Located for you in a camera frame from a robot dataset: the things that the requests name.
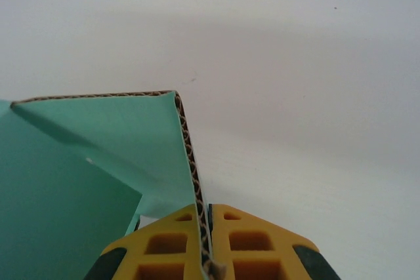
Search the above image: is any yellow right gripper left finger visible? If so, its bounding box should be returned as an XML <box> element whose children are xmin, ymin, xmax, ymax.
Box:
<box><xmin>83</xmin><ymin>203</ymin><xmax>201</xmax><ymax>280</ymax></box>

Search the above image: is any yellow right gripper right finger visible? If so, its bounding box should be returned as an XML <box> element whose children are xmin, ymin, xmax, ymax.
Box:
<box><xmin>208</xmin><ymin>203</ymin><xmax>342</xmax><ymax>280</ymax></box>

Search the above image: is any teal corrugated cardboard box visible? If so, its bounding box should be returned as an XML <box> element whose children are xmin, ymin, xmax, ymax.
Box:
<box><xmin>0</xmin><ymin>89</ymin><xmax>227</xmax><ymax>280</ymax></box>

